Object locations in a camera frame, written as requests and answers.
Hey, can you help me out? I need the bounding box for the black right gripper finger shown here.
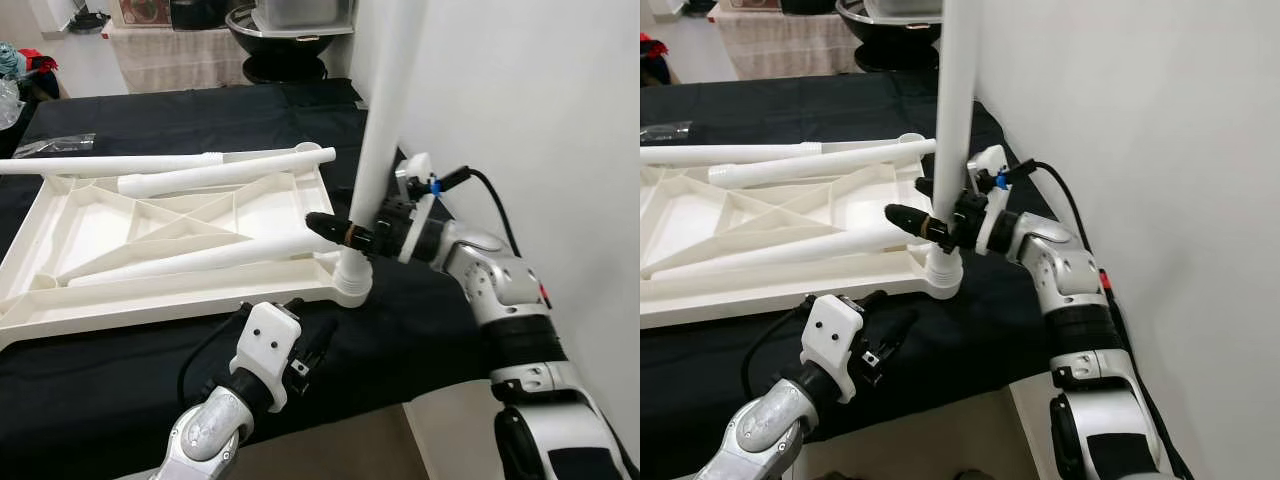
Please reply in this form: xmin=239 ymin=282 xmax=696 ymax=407
xmin=884 ymin=202 xmax=933 ymax=239
xmin=304 ymin=211 xmax=351 ymax=244

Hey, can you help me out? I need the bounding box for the black tablecloth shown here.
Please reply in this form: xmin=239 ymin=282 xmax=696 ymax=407
xmin=0 ymin=78 xmax=496 ymax=480
xmin=640 ymin=68 xmax=1126 ymax=479

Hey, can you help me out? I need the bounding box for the large black bowl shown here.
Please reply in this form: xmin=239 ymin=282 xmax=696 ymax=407
xmin=835 ymin=0 xmax=946 ymax=73
xmin=226 ymin=8 xmax=353 ymax=85

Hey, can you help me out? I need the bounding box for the clear plastic storage box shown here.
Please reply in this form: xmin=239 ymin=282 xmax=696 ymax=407
xmin=862 ymin=0 xmax=946 ymax=21
xmin=250 ymin=0 xmax=358 ymax=37

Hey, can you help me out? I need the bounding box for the beige cloth covered bench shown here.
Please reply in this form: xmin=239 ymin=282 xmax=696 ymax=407
xmin=103 ymin=22 xmax=253 ymax=96
xmin=712 ymin=10 xmax=861 ymax=79

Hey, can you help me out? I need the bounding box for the crumpled clear plastic bag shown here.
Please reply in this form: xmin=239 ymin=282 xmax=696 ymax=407
xmin=0 ymin=76 xmax=25 ymax=131

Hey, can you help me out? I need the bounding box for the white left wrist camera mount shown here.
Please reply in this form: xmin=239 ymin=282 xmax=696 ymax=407
xmin=802 ymin=294 xmax=864 ymax=403
xmin=230 ymin=302 xmax=303 ymax=413

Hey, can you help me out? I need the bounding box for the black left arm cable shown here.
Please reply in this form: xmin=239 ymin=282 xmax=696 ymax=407
xmin=176 ymin=302 xmax=251 ymax=406
xmin=740 ymin=293 xmax=816 ymax=403

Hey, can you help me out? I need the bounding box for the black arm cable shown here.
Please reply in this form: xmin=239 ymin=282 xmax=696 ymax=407
xmin=1003 ymin=158 xmax=1101 ymax=263
xmin=176 ymin=302 xmax=251 ymax=406
xmin=438 ymin=166 xmax=523 ymax=259
xmin=740 ymin=293 xmax=816 ymax=403

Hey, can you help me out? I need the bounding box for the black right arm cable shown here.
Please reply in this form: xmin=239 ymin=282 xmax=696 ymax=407
xmin=1003 ymin=158 xmax=1101 ymax=263
xmin=438 ymin=166 xmax=523 ymax=259

